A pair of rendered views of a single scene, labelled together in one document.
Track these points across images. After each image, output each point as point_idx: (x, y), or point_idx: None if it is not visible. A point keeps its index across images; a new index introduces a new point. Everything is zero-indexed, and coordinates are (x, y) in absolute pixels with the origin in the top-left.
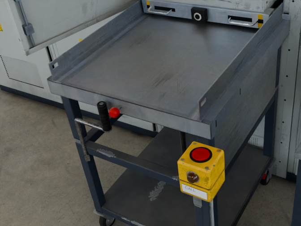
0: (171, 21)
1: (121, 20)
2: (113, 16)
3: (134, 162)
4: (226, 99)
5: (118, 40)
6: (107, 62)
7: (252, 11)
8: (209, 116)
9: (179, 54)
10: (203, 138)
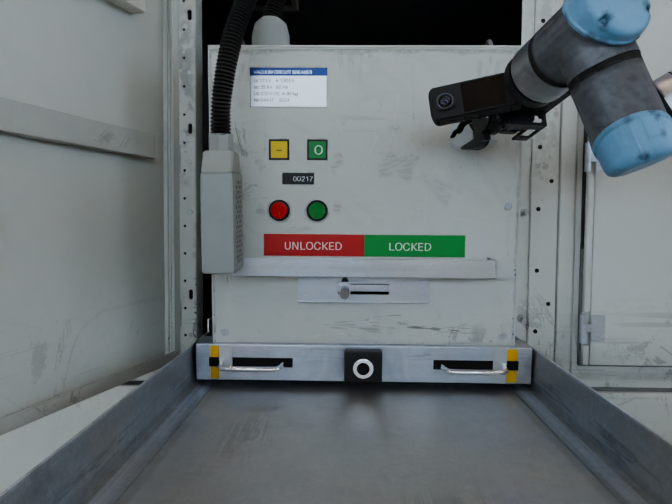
0: (284, 391)
1: (163, 387)
2: (69, 414)
3: None
4: None
5: (171, 438)
6: (188, 499)
7: (492, 346)
8: None
9: (397, 447)
10: None
